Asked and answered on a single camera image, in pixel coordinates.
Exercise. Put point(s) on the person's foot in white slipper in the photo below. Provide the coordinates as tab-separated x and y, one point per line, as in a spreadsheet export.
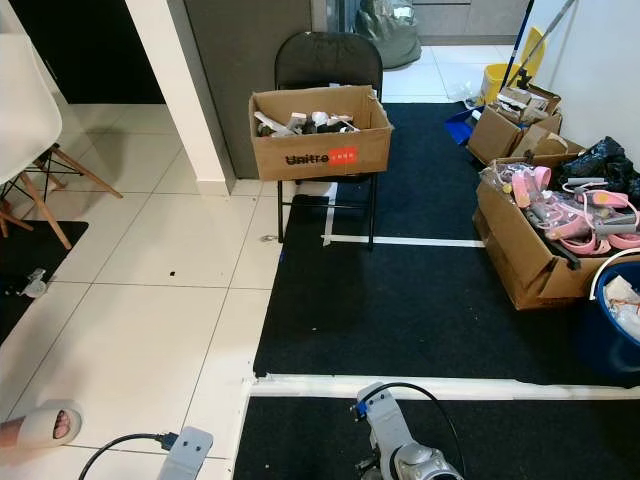
50	425

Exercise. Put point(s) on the white crumpled bin trash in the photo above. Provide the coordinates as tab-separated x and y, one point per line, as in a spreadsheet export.
625	300

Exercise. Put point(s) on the grey cabinet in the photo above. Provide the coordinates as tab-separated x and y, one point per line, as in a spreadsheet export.
460	15

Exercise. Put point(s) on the blue rubbish bin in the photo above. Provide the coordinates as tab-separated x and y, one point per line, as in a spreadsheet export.
605	335

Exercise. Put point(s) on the wide white tape strip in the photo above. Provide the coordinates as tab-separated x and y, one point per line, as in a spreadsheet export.
460	388

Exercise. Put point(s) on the yellow mop bucket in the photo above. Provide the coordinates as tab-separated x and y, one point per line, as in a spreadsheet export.
498	80

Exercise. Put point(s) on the pink plastic part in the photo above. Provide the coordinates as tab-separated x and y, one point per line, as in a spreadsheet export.
555	220
610	200
523	185

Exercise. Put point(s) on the printed brown cardboard box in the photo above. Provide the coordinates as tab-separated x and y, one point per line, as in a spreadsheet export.
310	155

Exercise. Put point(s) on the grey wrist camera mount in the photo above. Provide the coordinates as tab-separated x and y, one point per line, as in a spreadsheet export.
380	410
188	455

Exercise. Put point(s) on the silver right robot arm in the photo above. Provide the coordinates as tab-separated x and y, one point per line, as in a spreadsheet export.
420	465

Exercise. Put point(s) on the large open cardboard box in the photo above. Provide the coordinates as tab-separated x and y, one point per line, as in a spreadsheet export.
520	265

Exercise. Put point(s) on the long white tape line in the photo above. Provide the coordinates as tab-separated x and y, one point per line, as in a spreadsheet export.
420	241

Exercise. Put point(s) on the black folding chair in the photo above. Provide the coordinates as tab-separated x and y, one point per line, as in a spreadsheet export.
328	58

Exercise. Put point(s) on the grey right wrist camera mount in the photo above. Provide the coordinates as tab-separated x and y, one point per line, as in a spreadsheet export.
380	410

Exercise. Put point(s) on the grey green rubbish bag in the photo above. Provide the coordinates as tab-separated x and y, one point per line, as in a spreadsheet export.
390	35

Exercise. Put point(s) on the white plastic chair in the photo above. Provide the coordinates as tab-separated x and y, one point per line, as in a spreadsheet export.
25	120

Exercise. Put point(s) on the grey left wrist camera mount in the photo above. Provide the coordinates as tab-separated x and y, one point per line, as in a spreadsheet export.
188	455

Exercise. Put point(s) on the small open cardboard box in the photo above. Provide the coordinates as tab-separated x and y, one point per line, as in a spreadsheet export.
490	138
550	145

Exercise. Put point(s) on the small grey floor object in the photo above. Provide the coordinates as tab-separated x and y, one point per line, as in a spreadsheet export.
36	283

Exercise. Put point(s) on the pile of mixed trash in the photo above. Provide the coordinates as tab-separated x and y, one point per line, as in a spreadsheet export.
305	122

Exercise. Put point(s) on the black plastic bag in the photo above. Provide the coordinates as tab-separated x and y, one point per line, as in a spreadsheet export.
605	160

